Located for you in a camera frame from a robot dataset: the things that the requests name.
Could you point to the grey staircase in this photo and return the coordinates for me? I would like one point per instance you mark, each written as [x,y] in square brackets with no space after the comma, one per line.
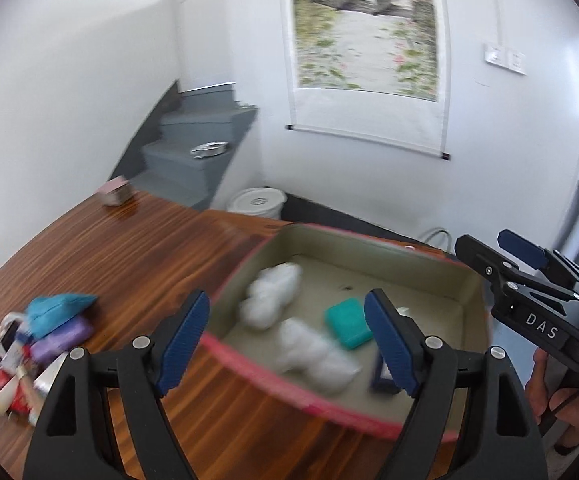
[189,130]

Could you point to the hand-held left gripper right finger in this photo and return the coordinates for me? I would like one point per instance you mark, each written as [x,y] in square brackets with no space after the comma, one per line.
[389,340]

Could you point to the white cotton bag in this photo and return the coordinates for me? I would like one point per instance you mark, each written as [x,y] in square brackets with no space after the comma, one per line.
[314,355]
[272,295]

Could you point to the wall scroll painting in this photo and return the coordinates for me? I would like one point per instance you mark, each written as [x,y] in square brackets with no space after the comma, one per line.
[369,35]

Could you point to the pink card deck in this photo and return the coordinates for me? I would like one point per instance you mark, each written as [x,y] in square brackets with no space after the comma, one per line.
[114,192]

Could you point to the blue white packet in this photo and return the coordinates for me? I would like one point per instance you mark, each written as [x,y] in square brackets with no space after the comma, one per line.
[19,352]

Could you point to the white wall socket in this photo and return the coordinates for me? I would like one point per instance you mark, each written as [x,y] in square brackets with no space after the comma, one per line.
[495,55]
[517,61]

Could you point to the teal soap case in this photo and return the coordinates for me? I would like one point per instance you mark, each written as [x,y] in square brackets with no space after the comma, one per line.
[349,322]

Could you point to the white bucket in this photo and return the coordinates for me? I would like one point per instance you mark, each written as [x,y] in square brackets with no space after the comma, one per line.
[255,202]

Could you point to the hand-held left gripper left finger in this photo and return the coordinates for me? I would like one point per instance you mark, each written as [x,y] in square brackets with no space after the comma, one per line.
[184,340]

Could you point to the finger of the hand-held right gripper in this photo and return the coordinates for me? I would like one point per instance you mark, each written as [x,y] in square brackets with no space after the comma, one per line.
[522,249]
[474,250]

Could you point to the wooden desktop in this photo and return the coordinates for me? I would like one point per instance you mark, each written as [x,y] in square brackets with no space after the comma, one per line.
[119,270]

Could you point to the blue cloth pouch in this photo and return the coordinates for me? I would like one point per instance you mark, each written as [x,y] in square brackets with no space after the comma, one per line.
[59,310]

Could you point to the dark blue small box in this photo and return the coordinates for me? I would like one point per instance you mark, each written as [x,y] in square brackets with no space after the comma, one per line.
[380,380]

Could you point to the red snack packet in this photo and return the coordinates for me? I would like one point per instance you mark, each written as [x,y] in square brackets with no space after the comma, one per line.
[21,402]

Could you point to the pink tin box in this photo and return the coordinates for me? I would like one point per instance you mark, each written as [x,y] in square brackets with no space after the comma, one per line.
[269,371]

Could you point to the purple bag roll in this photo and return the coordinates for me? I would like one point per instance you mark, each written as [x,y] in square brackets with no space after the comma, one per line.
[64,337]

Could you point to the cream white tube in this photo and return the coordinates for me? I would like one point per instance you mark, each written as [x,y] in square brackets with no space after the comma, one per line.
[5,395]

